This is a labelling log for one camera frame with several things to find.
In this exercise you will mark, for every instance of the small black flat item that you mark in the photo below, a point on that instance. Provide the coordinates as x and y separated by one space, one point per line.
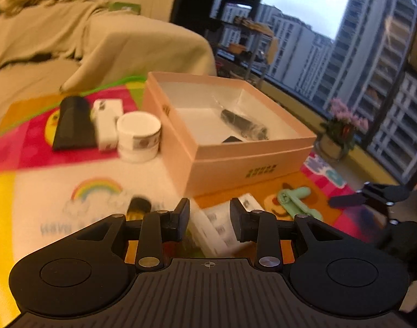
233 139

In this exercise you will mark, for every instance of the yellow and black small bottle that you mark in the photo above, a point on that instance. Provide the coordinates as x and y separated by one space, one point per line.
138 208

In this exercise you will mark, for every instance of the potted pink flower plant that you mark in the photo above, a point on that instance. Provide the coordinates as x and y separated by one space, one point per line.
343 126

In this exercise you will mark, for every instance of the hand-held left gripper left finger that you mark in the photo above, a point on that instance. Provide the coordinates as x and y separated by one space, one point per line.
182 218

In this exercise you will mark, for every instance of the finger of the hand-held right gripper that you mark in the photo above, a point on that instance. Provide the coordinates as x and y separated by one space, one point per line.
351 199

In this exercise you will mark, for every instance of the green flat packet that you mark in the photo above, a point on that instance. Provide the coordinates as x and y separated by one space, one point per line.
124 6

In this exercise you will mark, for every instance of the pink cardboard box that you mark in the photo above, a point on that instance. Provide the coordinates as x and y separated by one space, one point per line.
229 167

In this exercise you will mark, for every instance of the black wedge-shaped case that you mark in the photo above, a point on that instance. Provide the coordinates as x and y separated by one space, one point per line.
73 124

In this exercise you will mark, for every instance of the beige covered sofa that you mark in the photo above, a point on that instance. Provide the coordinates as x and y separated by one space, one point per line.
126 47

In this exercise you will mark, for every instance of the green plastic tool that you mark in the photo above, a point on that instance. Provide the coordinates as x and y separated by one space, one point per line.
297 200

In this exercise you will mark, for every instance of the small white printed box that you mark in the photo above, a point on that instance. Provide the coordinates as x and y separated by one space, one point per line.
249 201

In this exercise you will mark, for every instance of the black cylinder in plastic wrap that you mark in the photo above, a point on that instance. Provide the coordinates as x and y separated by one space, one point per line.
242 124

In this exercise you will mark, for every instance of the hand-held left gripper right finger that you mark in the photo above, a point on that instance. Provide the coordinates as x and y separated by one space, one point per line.
236 218

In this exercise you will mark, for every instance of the black metal shelf rack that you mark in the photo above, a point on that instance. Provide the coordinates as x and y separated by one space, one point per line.
244 30

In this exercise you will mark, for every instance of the tall white printed box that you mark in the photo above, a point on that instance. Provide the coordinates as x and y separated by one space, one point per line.
107 123

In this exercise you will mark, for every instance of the white power adapter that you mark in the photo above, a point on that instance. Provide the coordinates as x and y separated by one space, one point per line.
211 227

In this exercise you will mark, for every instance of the colourful cartoon play mat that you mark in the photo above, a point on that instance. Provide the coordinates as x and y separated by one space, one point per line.
41 191

